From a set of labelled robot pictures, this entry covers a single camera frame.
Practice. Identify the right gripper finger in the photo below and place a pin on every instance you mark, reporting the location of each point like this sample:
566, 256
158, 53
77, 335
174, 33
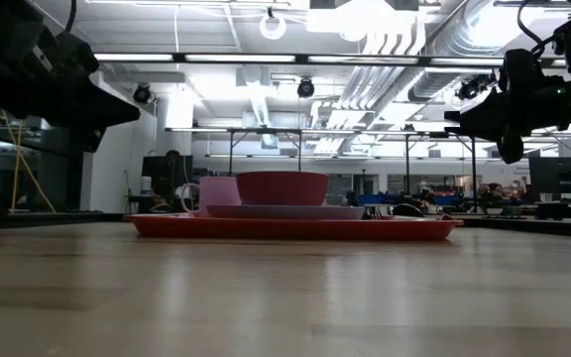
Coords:
484, 129
484, 110

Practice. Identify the lavender round plate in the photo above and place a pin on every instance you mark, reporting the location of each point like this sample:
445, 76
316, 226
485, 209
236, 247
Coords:
285, 212

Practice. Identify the red plastic tray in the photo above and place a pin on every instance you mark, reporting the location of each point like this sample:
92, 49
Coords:
290, 229

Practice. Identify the black metal table frame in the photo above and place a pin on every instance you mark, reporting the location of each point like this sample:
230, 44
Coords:
231, 149
473, 168

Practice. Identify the black aluminium table frame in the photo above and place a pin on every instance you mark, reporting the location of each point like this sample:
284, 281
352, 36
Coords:
538, 228

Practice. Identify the light pink mug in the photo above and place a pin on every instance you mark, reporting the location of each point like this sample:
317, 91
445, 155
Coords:
218, 193

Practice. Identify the blue bin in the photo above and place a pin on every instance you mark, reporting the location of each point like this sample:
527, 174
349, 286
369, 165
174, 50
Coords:
379, 200

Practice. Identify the white bucket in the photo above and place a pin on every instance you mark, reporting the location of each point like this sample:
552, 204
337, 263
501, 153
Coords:
146, 187

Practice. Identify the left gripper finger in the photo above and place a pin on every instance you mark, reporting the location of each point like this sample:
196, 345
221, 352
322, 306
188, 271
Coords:
102, 116
99, 99

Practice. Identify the long light bar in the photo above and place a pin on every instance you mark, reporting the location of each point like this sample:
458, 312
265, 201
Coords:
241, 58

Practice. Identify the black computer monitor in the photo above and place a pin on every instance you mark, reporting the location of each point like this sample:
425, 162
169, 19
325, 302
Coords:
560, 176
186, 171

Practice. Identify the black round spotlight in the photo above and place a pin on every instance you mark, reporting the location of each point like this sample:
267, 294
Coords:
306, 88
142, 94
474, 86

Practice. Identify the person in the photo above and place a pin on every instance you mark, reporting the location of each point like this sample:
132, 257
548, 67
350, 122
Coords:
172, 154
493, 191

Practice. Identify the magenta bowl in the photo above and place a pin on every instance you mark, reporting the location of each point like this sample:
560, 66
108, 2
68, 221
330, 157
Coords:
280, 188

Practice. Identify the dark desk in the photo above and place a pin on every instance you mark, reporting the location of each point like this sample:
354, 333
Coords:
563, 210

